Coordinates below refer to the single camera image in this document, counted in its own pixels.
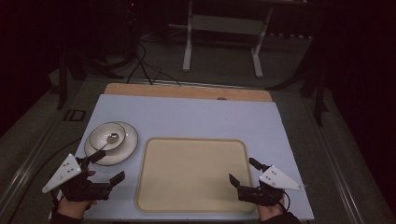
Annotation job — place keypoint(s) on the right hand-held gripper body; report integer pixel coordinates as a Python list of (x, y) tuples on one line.
[(277, 180)]

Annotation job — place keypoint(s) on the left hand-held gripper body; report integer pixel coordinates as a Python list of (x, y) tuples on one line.
[(67, 174)]

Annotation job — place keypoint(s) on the metal spoon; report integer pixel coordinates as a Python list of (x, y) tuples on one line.
[(112, 137)]

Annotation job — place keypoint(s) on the person's right hand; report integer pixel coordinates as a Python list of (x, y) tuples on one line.
[(270, 211)]

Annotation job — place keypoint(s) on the person's left hand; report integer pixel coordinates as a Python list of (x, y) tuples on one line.
[(74, 208)]

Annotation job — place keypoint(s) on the white plate with dark rim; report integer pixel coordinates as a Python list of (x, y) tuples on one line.
[(129, 146)]

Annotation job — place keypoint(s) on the beige tray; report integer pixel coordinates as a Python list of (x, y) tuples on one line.
[(193, 174)]

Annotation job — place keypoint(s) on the black floor box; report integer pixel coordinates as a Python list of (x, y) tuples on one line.
[(75, 115)]

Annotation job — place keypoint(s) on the light blue table mat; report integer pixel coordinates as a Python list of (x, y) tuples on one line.
[(193, 118)]

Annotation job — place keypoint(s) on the black stand leg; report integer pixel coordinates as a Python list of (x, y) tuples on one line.
[(320, 99)]

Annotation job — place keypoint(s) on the white metal stand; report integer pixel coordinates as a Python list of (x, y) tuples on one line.
[(224, 25)]

